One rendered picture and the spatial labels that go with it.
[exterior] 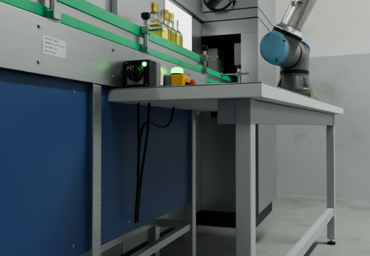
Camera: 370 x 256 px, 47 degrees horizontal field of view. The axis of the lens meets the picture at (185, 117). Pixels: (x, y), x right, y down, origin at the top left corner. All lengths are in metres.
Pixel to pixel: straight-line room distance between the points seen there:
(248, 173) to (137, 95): 0.35
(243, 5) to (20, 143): 2.14
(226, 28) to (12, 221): 2.16
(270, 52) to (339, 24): 2.68
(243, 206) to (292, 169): 3.21
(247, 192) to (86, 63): 0.50
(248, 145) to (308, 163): 3.19
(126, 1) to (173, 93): 0.87
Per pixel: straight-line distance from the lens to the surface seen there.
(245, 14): 2.83
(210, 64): 2.96
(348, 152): 4.18
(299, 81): 1.75
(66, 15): 1.08
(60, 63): 1.01
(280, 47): 1.63
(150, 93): 1.13
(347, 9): 4.32
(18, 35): 0.91
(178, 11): 2.45
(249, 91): 1.02
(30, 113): 0.95
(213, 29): 2.87
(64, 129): 1.04
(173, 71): 1.51
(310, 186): 4.26
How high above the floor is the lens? 0.65
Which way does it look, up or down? 1 degrees up
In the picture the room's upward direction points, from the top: straight up
